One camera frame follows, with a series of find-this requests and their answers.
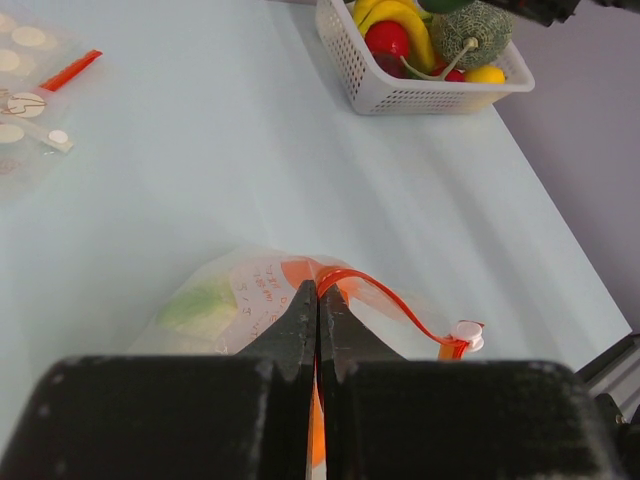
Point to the clear zip top bag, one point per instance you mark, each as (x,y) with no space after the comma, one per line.
(264,284)

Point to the pile of zip bags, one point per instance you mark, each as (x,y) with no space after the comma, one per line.
(37,61)

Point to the dark red fruit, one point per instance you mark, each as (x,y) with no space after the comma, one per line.
(390,64)

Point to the yellow banana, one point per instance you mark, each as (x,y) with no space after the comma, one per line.
(422,56)

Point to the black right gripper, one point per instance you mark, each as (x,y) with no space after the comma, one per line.
(542,12)

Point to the red bell pepper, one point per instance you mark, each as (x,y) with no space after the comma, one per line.
(389,37)

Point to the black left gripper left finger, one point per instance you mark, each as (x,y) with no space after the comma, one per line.
(241,416)

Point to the light green guava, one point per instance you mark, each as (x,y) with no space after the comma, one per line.
(203,310)

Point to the dark green avocado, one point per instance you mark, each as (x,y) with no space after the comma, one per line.
(443,6)

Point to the small red fruit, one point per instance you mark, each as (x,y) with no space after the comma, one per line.
(452,76)

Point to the yellow lemon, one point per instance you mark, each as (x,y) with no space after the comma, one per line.
(487,74)

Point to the green netted melon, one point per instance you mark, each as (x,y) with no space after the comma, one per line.
(465,39)

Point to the white plastic fruit basket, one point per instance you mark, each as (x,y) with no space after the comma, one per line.
(371,91)

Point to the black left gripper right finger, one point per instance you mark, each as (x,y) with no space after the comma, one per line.
(387,417)

